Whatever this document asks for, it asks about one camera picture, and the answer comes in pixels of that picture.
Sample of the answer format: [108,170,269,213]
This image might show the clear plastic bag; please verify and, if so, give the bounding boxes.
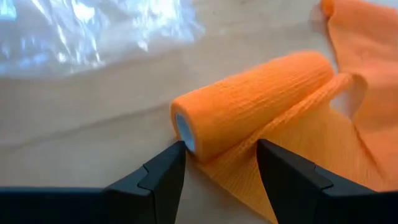
[0,0,206,78]

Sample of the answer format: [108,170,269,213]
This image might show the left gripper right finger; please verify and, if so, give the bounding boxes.
[256,138,398,224]

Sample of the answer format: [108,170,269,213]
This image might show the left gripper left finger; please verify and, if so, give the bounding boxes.
[0,139,187,224]

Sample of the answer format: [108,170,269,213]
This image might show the orange elastic bandage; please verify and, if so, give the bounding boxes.
[169,0,398,224]

